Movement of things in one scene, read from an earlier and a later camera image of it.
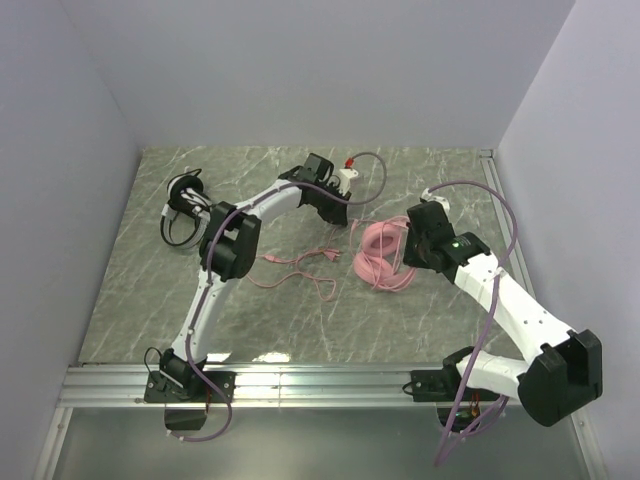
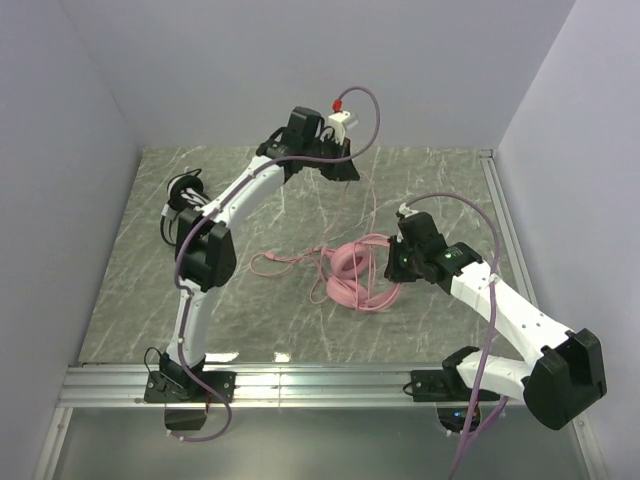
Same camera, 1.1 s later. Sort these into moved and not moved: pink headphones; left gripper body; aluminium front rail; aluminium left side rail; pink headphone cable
Moved: pink headphones; left gripper body; pink headphone cable
Not moved: aluminium front rail; aluminium left side rail
